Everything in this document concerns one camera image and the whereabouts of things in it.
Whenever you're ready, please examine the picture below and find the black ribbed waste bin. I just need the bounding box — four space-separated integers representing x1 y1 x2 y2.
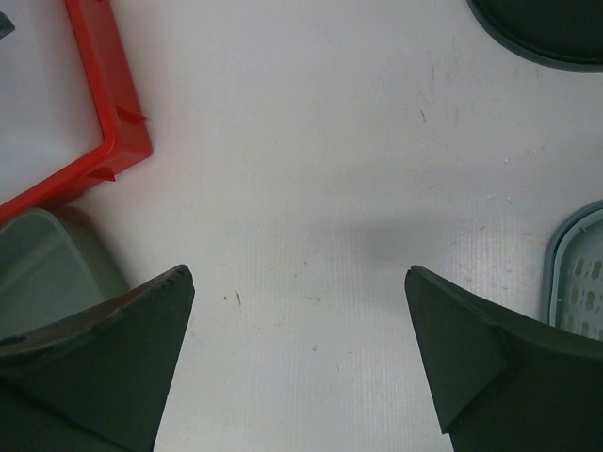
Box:
467 0 602 73

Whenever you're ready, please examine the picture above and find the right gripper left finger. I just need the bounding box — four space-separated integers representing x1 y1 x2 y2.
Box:
1 265 195 451

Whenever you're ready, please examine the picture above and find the dark grey shallow tray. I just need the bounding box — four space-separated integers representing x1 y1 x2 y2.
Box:
1 208 129 340

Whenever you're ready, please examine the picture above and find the large white plastic tub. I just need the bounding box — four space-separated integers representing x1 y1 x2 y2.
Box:
0 12 15 40

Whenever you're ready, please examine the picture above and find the red plastic tray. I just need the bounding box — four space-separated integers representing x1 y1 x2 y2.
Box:
1 1 152 220

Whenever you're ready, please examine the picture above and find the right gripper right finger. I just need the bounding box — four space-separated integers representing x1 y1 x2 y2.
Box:
404 266 602 451

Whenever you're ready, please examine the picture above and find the teal perforated plastic basket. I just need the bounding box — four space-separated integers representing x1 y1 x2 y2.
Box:
542 202 602 341

